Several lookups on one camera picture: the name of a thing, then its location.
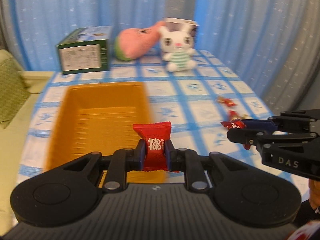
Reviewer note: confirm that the right hand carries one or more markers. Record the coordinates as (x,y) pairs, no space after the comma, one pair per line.
(314,194)

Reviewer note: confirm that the green zigzag cushion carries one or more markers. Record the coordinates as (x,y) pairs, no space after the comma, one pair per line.
(14,91)

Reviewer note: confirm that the green white carton box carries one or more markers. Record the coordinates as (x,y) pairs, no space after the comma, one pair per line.
(86,50)

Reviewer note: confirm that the blue star curtain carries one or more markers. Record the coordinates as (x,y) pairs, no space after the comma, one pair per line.
(273,45)

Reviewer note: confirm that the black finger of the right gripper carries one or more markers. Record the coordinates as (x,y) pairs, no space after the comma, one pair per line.
(255,137)
(287,121)

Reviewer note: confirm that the red candy near edge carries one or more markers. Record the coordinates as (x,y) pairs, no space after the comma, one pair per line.
(232,115)

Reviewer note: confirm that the pink peach plush toy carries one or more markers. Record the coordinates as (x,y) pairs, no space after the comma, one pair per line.
(134,43)

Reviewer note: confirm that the red double-happiness candy packet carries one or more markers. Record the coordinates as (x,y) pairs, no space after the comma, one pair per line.
(155,135)

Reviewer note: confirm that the blue white checked tablecloth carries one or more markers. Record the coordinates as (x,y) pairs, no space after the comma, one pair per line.
(186,99)

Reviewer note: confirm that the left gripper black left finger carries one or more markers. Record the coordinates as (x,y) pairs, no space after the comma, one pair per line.
(118,164)

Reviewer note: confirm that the orange plastic tray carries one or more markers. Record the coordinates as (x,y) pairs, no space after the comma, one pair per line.
(97,118)

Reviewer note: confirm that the light green sofa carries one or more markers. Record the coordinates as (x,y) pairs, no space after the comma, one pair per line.
(13,136)

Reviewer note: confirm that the white rabbit plush toy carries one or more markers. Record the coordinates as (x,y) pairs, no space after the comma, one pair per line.
(178,49)

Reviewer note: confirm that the red wrapped candy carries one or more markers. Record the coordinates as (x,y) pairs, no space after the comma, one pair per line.
(225,101)

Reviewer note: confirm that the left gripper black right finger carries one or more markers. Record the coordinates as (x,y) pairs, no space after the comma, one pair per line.
(191,164)

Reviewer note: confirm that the red candy with white text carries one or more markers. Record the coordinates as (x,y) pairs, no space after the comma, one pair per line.
(235,123)

